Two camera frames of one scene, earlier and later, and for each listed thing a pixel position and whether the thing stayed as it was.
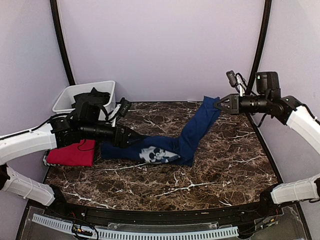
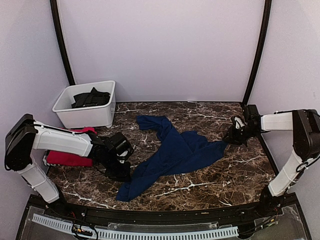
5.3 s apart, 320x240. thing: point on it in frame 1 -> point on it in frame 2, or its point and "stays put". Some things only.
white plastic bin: x=64 y=103 stays put
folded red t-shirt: x=80 y=154 stays put
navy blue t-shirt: x=153 y=149 -> x=177 y=151
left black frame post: x=56 y=19 stays put
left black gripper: x=122 y=140 -> x=123 y=176
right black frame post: x=261 y=46 stays put
